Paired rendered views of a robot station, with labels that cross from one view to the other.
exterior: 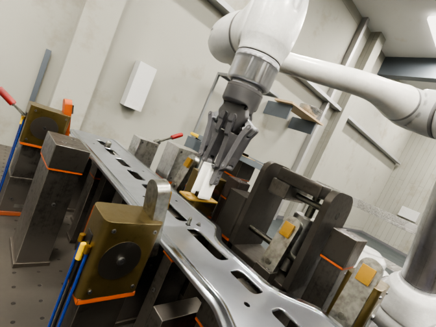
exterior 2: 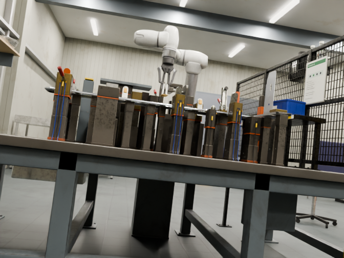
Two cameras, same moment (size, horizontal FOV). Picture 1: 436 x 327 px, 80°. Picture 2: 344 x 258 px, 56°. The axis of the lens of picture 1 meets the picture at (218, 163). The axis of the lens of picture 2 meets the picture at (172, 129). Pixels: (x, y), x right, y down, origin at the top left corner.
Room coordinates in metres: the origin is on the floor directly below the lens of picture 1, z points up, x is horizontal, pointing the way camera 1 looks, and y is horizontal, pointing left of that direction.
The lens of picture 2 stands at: (-0.66, 1.70, 0.71)
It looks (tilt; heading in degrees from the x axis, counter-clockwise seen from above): 4 degrees up; 303
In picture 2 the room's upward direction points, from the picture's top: 7 degrees clockwise
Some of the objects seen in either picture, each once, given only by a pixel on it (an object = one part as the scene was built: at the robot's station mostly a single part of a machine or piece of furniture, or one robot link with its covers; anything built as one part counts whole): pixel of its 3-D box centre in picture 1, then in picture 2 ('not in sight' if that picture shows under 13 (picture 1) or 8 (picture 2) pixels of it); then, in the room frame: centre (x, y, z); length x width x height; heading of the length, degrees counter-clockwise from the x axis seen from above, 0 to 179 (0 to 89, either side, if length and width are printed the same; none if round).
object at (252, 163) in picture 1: (241, 156); (125, 84); (0.92, -0.07, 1.16); 0.37 x 0.14 x 0.02; 45
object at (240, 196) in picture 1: (223, 256); (150, 123); (0.70, -0.12, 0.89); 0.12 x 0.07 x 0.38; 135
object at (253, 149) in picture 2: not in sight; (252, 140); (0.00, -0.23, 0.84); 0.12 x 0.07 x 0.28; 135
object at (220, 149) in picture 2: not in sight; (218, 136); (0.24, -0.28, 0.84); 0.12 x 0.05 x 0.29; 135
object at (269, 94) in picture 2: not in sight; (269, 95); (0.00, -0.50, 1.17); 0.12 x 0.01 x 0.34; 135
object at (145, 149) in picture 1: (133, 180); (67, 113); (1.07, 0.30, 0.88); 0.12 x 0.07 x 0.36; 135
